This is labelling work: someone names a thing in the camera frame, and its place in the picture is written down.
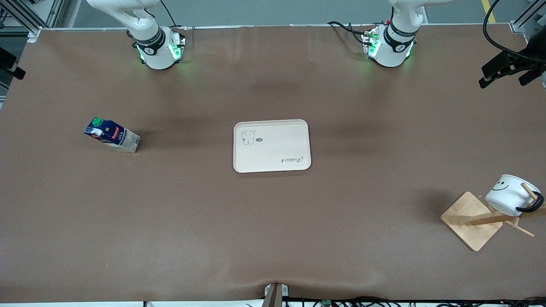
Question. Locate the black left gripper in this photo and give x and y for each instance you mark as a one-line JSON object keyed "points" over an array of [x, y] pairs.
{"points": [[530, 60]]}

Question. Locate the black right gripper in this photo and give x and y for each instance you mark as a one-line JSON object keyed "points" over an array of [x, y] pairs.
{"points": [[6, 61]]}

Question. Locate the blue milk carton green cap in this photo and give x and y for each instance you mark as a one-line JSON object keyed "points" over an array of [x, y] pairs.
{"points": [[113, 136]]}

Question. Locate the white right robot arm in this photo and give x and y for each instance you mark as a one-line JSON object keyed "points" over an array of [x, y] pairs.
{"points": [[151, 47]]}

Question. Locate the wooden cup rack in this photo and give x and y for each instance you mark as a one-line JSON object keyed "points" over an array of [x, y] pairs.
{"points": [[469, 221]]}

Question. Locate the cream plastic tray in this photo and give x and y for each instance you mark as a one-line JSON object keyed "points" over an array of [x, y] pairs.
{"points": [[277, 149]]}

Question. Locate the aluminium frame profile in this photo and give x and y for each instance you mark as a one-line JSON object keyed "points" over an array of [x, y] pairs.
{"points": [[522, 19], [30, 17]]}

